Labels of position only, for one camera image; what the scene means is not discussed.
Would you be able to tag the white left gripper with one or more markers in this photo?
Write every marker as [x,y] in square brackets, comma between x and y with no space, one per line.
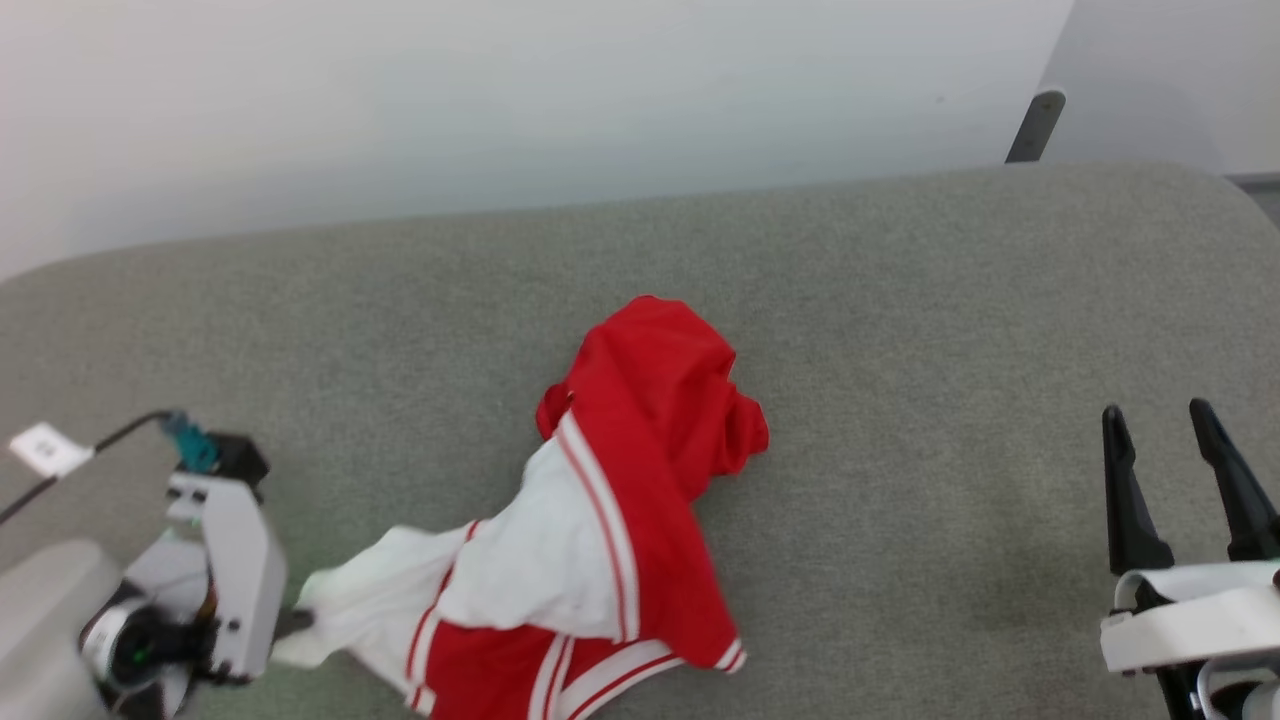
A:
[240,570]

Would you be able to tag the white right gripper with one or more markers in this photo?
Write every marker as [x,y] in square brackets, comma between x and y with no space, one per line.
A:
[1200,620]

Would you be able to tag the red and white basketball jersey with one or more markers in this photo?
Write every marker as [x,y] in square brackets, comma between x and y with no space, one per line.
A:
[640,480]

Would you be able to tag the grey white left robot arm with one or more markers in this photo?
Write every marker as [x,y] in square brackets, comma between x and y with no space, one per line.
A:
[50,630]

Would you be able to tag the grey fabric sofa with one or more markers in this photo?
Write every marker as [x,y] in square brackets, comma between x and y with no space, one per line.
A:
[900,330]

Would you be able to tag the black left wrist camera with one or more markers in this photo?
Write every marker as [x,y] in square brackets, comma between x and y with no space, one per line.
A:
[225,455]

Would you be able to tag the grey metal post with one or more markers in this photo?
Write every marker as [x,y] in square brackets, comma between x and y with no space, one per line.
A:
[1036,125]

